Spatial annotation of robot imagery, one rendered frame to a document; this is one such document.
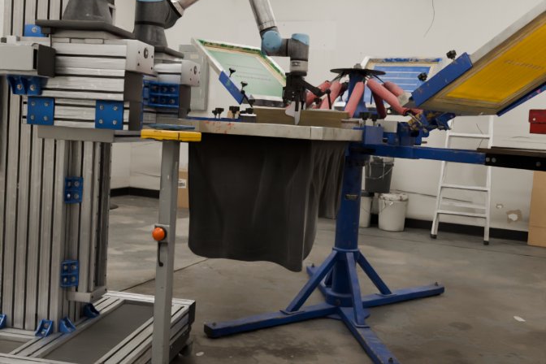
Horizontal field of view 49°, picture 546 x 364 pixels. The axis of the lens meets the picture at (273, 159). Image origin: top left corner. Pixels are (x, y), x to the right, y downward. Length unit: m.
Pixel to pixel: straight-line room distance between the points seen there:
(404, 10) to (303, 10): 1.13
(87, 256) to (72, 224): 0.12
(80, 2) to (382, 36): 5.03
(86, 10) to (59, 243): 0.79
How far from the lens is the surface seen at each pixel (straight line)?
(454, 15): 6.59
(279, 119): 2.46
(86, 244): 2.21
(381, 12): 6.72
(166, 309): 1.86
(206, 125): 1.94
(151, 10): 2.40
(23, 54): 1.87
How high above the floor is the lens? 0.98
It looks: 3 degrees down
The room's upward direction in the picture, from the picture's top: 3 degrees clockwise
